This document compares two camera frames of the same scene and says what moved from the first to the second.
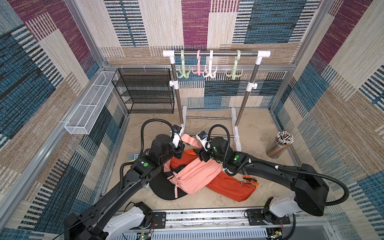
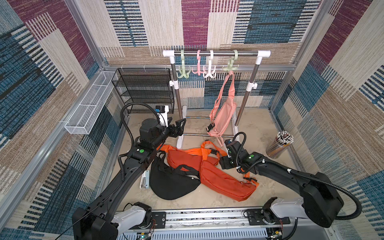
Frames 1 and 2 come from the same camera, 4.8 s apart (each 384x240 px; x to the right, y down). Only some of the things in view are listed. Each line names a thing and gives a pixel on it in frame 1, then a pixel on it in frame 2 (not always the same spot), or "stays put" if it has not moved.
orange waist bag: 232,187 stays put
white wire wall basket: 83,119 stays put
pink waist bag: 195,174 -> 217,124
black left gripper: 180,149 -> 179,131
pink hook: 198,72 stays put
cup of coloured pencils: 283,140 stays put
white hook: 212,74 stays put
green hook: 233,75 -> 230,67
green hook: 184,73 stays put
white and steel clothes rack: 237,119 stays put
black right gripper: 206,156 -> 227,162
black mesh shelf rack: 146,90 stays put
